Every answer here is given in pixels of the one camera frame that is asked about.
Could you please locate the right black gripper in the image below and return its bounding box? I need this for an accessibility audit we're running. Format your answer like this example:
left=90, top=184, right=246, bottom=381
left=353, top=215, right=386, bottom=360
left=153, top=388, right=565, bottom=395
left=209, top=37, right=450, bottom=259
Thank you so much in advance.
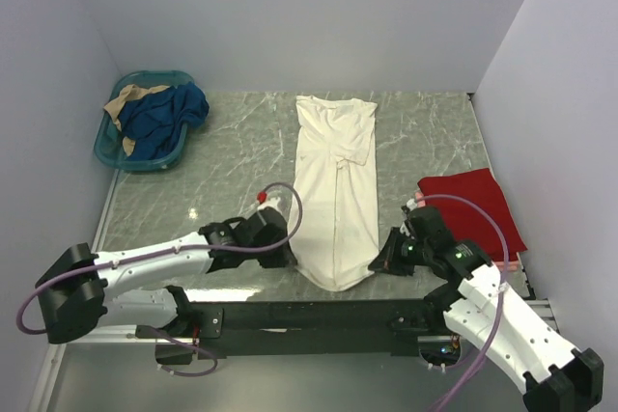
left=368, top=226, right=431, bottom=276

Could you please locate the cream white t-shirt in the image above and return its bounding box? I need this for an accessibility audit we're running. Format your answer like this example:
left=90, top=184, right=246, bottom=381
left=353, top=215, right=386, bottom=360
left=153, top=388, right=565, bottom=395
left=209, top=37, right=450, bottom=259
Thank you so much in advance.
left=290, top=96, right=379, bottom=292

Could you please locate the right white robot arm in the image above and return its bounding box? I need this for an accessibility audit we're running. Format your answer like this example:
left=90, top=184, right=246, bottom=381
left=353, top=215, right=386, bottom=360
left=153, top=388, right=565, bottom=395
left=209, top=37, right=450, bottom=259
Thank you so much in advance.
left=369, top=200, right=604, bottom=411

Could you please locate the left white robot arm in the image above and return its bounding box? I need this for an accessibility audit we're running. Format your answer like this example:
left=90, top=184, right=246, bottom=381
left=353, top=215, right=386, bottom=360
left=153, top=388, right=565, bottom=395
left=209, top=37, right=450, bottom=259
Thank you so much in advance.
left=36, top=206, right=297, bottom=344

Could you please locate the folded red t-shirt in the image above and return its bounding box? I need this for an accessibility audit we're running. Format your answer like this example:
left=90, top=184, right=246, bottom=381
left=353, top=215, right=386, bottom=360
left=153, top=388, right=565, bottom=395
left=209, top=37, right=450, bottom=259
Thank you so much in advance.
left=417, top=168, right=528, bottom=257

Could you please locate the black base beam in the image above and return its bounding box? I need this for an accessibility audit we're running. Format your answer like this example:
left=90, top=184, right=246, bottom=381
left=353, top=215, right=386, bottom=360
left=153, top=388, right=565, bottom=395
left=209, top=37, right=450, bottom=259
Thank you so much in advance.
left=136, top=299, right=469, bottom=366

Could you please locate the folded pink t-shirt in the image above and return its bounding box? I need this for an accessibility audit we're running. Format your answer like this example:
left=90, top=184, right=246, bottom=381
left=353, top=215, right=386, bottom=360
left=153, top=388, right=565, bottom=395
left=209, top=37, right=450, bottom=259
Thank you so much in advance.
left=411, top=193, right=516, bottom=274

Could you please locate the blue t-shirt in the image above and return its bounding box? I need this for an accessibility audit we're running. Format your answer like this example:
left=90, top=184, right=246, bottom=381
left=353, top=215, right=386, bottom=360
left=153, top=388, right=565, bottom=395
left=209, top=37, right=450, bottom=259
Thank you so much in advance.
left=106, top=82, right=210, bottom=162

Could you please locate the tan t-shirt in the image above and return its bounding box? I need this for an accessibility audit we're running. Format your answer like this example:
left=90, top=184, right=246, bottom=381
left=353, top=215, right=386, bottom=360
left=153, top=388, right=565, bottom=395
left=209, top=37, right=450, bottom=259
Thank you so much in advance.
left=104, top=84, right=172, bottom=161

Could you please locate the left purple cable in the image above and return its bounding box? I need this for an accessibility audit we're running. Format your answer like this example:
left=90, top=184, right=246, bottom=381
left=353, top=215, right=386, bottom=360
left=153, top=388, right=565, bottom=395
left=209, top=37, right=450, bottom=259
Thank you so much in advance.
left=16, top=182, right=304, bottom=379

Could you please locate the purple cable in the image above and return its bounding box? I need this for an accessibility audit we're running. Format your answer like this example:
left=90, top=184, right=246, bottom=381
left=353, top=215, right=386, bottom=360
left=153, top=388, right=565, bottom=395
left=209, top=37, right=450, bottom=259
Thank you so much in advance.
left=414, top=193, right=511, bottom=412
left=16, top=182, right=304, bottom=379

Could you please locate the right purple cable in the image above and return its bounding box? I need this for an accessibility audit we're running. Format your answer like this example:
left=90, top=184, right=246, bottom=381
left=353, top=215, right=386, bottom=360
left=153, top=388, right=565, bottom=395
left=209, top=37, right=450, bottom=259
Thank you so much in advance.
left=414, top=193, right=511, bottom=412

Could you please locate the aluminium rail frame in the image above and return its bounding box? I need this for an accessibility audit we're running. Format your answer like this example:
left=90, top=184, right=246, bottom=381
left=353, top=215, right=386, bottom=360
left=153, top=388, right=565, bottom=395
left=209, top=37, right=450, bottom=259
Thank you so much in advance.
left=26, top=257, right=585, bottom=412

